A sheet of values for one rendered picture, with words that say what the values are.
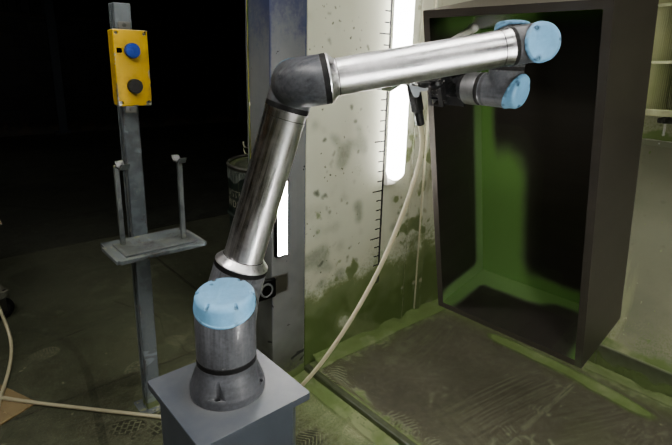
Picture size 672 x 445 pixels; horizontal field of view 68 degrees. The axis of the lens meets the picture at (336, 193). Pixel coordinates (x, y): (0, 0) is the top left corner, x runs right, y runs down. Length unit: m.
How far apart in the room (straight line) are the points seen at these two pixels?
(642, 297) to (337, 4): 1.97
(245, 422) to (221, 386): 0.10
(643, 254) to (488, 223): 0.88
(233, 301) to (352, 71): 0.60
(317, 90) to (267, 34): 0.91
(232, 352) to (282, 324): 1.08
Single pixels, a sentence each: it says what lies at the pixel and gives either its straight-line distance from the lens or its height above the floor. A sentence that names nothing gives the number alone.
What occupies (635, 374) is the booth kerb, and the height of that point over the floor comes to 0.10.
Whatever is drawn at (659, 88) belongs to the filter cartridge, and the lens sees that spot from 2.72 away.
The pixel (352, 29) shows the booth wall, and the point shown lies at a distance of 2.26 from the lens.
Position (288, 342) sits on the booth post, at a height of 0.20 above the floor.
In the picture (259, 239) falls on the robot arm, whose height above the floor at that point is 1.00.
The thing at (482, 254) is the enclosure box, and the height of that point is 0.61.
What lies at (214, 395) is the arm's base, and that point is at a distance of 1.33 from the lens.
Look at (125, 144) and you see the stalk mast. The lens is 1.99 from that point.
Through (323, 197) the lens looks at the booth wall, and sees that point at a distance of 2.24.
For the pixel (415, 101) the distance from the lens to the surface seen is 1.59.
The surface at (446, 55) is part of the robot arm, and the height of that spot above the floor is 1.48.
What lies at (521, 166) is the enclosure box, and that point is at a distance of 2.14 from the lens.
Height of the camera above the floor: 1.46
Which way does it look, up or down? 15 degrees down
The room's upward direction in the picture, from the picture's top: 1 degrees clockwise
